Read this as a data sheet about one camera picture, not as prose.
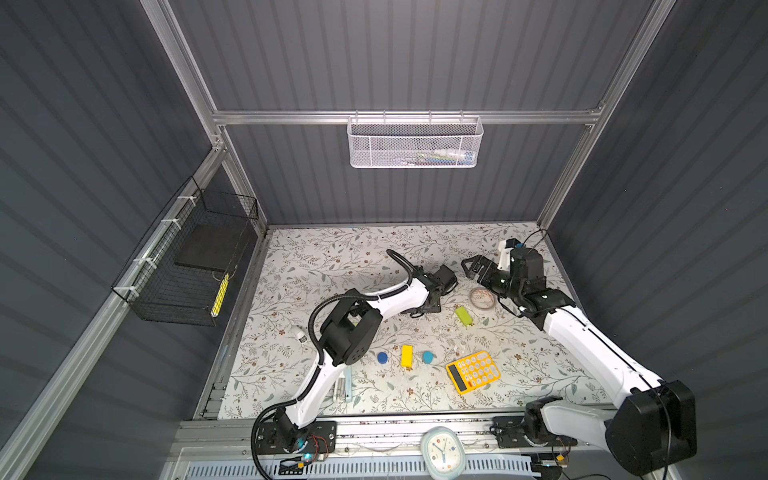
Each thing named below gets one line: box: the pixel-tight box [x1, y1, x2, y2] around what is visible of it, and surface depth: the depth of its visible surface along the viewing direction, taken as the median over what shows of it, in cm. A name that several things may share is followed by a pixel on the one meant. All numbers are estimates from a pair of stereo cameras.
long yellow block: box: [401, 345, 413, 368], surface depth 88 cm
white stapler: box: [334, 365, 353, 403], surface depth 80 cm
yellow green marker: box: [210, 273, 229, 317], surface depth 70 cm
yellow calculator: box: [446, 351, 501, 395], surface depth 84 cm
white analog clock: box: [420, 426, 466, 480], surface depth 71 cm
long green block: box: [455, 306, 474, 327], surface depth 98 cm
